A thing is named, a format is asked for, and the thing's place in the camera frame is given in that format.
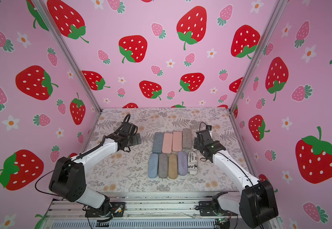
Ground grey case teal lining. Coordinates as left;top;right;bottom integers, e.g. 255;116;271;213
182;128;194;150

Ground purple case brown lining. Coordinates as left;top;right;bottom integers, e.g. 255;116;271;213
177;151;188;176

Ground newspaper print glasses case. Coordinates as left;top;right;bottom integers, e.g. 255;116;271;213
188;151;198;175

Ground green case purple glasses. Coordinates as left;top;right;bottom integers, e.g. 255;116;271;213
152;132;164;154

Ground pink glasses case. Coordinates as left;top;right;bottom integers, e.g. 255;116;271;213
162;133;173;154

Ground blue fabric glasses case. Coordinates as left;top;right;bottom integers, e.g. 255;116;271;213
148;154;159;178

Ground tan woven glasses case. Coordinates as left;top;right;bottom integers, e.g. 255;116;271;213
168;154;178;179

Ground pink case black sunglasses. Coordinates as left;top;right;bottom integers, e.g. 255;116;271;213
172;131;183;152

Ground grey fabric glasses case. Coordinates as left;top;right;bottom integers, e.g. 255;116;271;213
158;153;168;179

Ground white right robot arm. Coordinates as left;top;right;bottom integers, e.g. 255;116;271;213
194;129;278;229

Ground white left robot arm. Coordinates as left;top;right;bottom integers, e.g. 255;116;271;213
49;122;140;216

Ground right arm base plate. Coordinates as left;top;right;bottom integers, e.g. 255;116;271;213
195;200;237;217

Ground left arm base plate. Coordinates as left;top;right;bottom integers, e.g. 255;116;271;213
85;201;126;218

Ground aluminium rail frame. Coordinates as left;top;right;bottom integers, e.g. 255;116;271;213
38;191;248;229

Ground aluminium corner post right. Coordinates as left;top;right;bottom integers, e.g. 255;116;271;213
229;0;288;114

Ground aluminium corner post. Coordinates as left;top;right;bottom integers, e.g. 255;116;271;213
229;0;288;114
33;0;102;113

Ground aluminium corner post left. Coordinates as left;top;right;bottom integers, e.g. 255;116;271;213
33;0;102;113

